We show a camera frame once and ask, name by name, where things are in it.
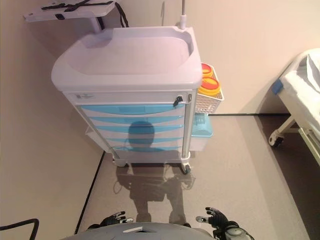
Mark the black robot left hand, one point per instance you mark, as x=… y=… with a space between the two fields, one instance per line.
x=110 y=220

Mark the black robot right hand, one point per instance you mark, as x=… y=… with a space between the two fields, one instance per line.
x=218 y=220

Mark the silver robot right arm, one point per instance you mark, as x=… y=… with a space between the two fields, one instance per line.
x=236 y=233

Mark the tall blue front cart drawer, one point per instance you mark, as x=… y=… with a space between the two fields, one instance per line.
x=112 y=110

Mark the grey robot torso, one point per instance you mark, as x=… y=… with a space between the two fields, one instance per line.
x=125 y=235

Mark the cart caster wheel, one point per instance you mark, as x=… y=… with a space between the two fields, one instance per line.
x=186 y=169

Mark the white waste bin blue lid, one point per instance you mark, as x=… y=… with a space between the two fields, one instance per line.
x=201 y=130

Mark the bed caster wheel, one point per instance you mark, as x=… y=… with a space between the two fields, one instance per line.
x=276 y=141

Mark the white mesh side basket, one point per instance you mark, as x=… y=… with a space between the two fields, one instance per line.
x=205 y=105

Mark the black cart lock key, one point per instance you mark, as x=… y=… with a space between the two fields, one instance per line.
x=178 y=100

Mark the white medical cart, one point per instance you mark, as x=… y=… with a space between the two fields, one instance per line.
x=125 y=85

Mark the blue tape piece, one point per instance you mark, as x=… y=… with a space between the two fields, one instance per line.
x=278 y=87

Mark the white hospital bed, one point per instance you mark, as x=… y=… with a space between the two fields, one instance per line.
x=300 y=82

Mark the white metal IV pole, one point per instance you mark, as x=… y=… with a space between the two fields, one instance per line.
x=183 y=20

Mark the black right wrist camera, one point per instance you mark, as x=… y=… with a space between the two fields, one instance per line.
x=218 y=233

